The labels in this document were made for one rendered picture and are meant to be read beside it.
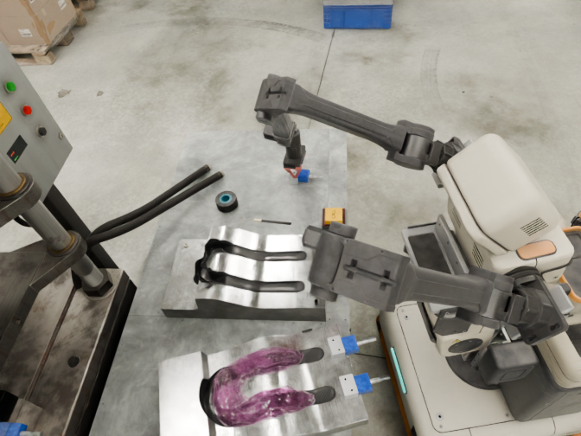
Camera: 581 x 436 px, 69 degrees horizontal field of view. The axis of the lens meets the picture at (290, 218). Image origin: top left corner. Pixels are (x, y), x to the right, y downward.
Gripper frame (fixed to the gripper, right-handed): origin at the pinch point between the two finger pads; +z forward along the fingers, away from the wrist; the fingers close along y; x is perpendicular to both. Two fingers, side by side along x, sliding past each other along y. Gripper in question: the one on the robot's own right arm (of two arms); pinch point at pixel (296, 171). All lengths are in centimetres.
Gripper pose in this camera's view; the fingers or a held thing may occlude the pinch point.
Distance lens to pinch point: 162.9
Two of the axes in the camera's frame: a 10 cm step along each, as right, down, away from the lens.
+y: -2.2, 7.8, -5.8
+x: 9.7, 1.1, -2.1
